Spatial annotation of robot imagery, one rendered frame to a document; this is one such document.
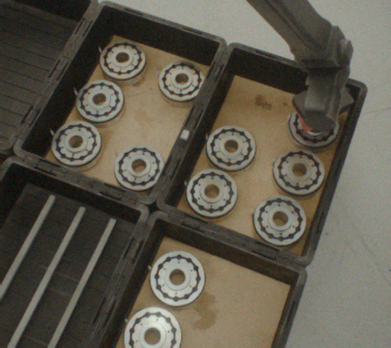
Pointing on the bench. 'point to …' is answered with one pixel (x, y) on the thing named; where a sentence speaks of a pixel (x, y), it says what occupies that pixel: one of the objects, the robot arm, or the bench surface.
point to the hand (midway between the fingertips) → (315, 121)
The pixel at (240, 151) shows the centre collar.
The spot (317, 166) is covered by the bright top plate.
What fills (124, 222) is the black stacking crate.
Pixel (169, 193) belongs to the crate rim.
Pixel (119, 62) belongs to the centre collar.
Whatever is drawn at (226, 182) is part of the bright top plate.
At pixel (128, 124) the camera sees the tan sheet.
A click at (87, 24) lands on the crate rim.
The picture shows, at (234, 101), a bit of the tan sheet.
